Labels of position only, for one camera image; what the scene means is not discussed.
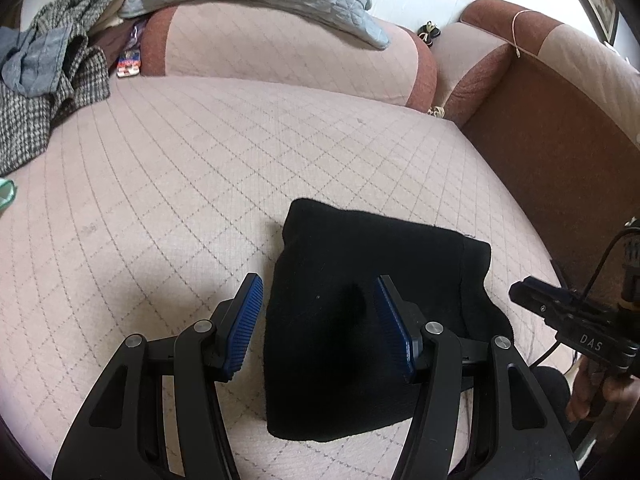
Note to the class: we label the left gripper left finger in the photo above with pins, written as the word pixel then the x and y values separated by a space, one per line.
pixel 119 432

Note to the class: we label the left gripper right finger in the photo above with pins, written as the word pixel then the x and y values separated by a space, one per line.
pixel 515 433

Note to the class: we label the black pants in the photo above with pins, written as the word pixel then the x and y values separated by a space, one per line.
pixel 328 371

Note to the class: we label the person's right hand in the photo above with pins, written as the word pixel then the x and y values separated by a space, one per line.
pixel 621 392

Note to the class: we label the pink quilted bed cover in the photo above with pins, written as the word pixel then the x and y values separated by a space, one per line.
pixel 148 208

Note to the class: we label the pink brown headboard cushion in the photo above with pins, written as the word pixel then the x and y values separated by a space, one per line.
pixel 475 52

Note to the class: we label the white glove green cuff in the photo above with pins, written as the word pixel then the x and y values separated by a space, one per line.
pixel 7 193

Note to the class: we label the houndstooth tweed garment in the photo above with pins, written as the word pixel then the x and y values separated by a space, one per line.
pixel 26 123

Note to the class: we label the small dark trinket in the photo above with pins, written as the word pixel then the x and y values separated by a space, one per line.
pixel 428 33

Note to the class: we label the colourful small package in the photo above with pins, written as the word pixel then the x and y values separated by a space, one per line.
pixel 129 64

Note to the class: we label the grey-blue garment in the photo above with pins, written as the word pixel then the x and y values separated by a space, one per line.
pixel 31 64

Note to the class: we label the pink quilted bolster pillow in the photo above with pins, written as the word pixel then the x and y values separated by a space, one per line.
pixel 243 41

